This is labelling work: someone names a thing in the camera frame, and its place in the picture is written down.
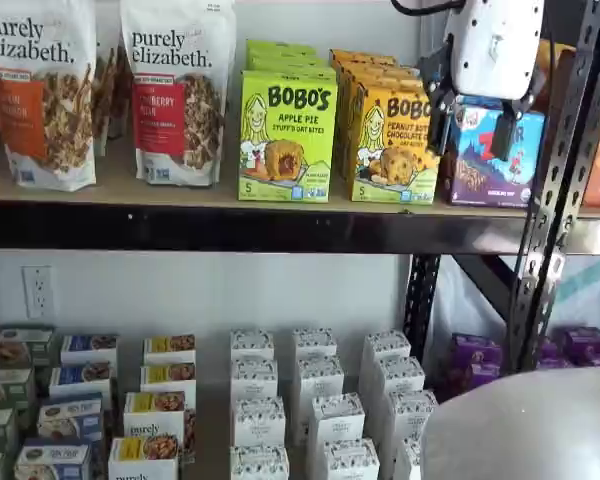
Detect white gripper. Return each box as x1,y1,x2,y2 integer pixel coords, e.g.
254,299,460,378
418,0,545,157

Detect orange Bobo's oat bites box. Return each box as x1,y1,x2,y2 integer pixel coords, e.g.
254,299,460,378
337,72,425,171
331,60,418,81
349,81,442,204
328,47,398,66

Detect blue purple ZBar box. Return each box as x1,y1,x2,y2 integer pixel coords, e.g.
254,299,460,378
454,94,504,109
446,96,547,207

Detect green Bobo's apple pie box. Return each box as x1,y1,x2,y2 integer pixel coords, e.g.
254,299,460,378
236,69,339,204
247,62,338,81
246,51,328,69
245,38,318,57

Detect purple snack box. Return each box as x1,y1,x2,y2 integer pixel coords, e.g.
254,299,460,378
559,326,600,356
447,359,505,396
533,337,581,370
451,333,504,365

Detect white patterned pantry box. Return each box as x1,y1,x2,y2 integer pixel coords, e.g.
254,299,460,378
306,392,367,451
295,354,346,401
372,355,427,401
393,435,426,480
229,328,276,364
229,356,280,404
229,443,291,480
232,396,287,449
291,327,339,364
384,389,440,446
321,438,381,480
361,329,413,396

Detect yellow white granola box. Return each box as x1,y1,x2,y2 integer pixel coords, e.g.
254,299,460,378
123,390,198,456
139,361,198,401
142,333,198,369
107,435,182,480

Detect blue white granola box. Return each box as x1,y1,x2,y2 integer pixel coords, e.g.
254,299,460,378
13,438,94,480
48,361,115,401
36,393,105,444
59,333,120,374

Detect black diagonal rack brace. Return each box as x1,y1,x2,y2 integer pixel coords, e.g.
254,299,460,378
448,254,524,302

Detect granola bag red label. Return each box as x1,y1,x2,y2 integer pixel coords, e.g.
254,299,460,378
118,0,238,188

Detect white granola bag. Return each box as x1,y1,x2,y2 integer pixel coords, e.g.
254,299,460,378
92,0,134,157

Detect purely elizabeth oatmeal boxes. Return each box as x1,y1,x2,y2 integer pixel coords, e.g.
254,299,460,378
0,324,431,480

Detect granola bag orange label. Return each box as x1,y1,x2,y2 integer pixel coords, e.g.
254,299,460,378
0,0,100,194

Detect black perforated upright post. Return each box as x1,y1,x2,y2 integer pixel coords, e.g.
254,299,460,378
408,254,442,389
504,0,599,374
529,0,600,374

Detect white wall outlet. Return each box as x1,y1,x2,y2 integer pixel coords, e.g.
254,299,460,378
21,264,57,321

